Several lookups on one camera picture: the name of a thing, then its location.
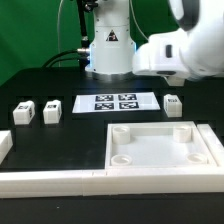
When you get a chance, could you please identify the white front fence wall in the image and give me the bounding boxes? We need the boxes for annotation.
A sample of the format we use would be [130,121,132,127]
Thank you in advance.
[0,166,224,198]

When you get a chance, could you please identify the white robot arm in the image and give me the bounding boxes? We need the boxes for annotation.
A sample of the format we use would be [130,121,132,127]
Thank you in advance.
[86,0,224,85]

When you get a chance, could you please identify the white left fence block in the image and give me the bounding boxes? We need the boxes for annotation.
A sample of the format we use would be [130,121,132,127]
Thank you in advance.
[0,130,13,164]

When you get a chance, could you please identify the white marker sheet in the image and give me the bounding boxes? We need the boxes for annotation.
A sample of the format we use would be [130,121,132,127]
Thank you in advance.
[72,92,160,113]

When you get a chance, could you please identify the white square tabletop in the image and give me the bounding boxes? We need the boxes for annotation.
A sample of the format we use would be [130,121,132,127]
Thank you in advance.
[105,122,218,169]

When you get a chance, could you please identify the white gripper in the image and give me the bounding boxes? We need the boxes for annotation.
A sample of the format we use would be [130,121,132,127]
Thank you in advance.
[132,29,190,86]

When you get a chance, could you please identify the white thin cable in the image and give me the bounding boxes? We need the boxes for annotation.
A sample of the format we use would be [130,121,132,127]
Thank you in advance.
[56,0,66,68]

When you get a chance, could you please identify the black cable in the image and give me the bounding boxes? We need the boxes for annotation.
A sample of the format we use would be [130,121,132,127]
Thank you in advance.
[42,49,88,69]

